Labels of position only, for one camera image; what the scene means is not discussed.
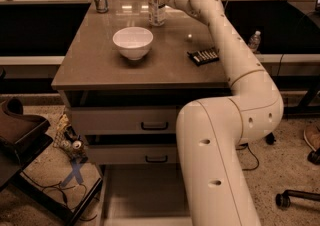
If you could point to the clear plastic water bottle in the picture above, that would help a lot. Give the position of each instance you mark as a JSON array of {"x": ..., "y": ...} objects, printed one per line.
[{"x": 156, "y": 12}]

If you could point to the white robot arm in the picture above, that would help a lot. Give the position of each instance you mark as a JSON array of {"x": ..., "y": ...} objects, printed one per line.
[{"x": 209, "y": 130}]

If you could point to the grey drawer cabinet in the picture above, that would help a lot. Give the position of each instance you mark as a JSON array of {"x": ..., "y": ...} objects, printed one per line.
[{"x": 93, "y": 62}]

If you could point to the water bottle on ledge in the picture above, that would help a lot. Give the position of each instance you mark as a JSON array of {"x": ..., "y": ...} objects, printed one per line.
[{"x": 254, "y": 41}]

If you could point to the top grey drawer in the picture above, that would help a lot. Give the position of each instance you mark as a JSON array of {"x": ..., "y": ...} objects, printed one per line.
[{"x": 125, "y": 112}]

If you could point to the middle grey drawer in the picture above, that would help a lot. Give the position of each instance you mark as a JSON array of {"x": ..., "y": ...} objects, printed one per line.
[{"x": 132, "y": 149}]

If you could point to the bottom open grey drawer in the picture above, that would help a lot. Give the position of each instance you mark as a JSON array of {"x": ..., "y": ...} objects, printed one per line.
[{"x": 143, "y": 195}]

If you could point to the white ceramic bowl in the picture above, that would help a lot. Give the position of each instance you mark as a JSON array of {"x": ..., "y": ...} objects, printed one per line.
[{"x": 133, "y": 42}]

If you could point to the black snack bar packet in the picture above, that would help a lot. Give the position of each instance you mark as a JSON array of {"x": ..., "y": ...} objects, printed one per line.
[{"x": 202, "y": 57}]

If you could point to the blue tape cross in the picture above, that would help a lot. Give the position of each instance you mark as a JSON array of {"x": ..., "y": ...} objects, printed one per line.
[{"x": 76, "y": 165}]

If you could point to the dark brown chair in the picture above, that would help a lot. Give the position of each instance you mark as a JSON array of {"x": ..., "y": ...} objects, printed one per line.
[{"x": 22, "y": 139}]

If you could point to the brown shoe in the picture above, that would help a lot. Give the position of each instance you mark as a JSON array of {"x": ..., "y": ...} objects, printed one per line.
[{"x": 312, "y": 137}]

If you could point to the black office chair base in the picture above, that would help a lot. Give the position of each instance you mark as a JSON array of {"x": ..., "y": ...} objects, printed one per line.
[{"x": 283, "y": 200}]

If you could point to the wire basket with cans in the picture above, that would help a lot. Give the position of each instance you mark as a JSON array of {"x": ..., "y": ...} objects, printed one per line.
[{"x": 67, "y": 140}]

